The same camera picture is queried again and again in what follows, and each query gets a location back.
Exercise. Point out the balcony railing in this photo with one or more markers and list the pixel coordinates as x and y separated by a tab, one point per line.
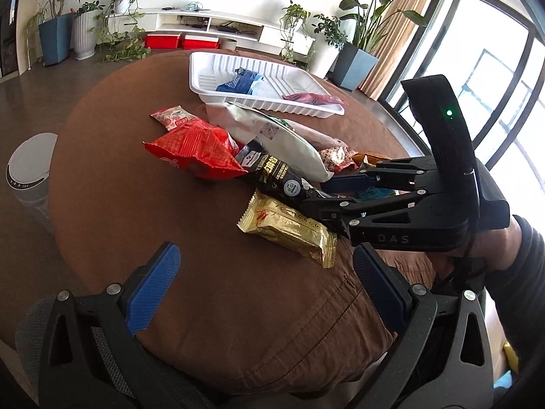
481	57

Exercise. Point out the large pale snack bag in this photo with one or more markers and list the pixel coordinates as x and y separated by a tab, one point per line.
317	134

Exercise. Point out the red storage box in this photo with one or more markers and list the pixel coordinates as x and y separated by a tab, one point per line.
164	41
200	41

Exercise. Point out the black window frame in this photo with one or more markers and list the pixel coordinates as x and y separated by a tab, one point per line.
425	55

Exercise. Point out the black device on shelf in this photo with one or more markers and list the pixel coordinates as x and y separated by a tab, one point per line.
230	29

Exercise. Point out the long white snack packet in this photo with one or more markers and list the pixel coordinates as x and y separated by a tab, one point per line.
293	153

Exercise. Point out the small red white snack packet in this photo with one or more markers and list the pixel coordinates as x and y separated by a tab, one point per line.
170	117

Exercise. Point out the white plastic tray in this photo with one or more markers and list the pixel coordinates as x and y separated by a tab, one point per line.
213	68

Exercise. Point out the large broad-leaf plant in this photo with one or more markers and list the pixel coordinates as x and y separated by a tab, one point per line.
374	4

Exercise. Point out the white ribbed plant pot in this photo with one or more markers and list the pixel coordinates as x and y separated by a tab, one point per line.
84	34

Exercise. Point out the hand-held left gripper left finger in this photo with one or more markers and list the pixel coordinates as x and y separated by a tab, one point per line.
153	289

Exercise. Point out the person's right forearm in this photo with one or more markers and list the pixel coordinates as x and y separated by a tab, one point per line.
532	264

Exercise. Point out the pink snack packet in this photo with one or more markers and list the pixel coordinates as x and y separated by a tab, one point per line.
311	99

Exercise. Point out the bushy green plant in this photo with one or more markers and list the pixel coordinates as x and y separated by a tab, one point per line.
330	30

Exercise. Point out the smooth white plant pot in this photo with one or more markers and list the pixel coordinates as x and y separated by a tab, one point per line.
325	57

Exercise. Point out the blue-grey square planter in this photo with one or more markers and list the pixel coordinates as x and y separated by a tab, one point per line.
355	66

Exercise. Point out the clear nut snack packet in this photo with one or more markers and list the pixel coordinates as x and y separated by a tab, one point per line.
336	155

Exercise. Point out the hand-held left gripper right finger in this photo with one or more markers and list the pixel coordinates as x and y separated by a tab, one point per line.
379	289

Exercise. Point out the trailing vine plant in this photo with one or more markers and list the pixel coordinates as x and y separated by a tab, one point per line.
296	15

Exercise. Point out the brown tablecloth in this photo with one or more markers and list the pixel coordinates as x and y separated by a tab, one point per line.
170	204

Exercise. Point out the black snack packet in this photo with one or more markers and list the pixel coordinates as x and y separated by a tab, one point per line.
272	174

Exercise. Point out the small leafy plant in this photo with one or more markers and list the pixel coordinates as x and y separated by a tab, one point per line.
89	7

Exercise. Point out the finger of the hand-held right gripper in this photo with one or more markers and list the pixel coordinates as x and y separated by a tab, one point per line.
328	211
345	183

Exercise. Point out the large red snack bag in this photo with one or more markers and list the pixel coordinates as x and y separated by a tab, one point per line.
196	149

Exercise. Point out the white television cabinet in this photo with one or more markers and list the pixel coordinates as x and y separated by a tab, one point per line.
272	30

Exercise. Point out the gold snack packet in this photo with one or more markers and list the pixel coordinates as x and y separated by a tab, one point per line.
289	230

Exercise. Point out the small grey plant pot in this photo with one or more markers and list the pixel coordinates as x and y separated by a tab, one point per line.
229	44

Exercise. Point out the teal snack packet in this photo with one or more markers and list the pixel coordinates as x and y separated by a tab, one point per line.
374	194

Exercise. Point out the person's right hand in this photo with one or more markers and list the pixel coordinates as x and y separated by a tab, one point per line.
504	245

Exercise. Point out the blue snack packet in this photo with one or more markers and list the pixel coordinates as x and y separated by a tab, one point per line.
238	83

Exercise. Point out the orange snack packet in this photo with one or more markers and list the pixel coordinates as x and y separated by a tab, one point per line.
368	159

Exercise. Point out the dark framed wall panel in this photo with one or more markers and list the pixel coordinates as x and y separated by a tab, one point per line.
9	38

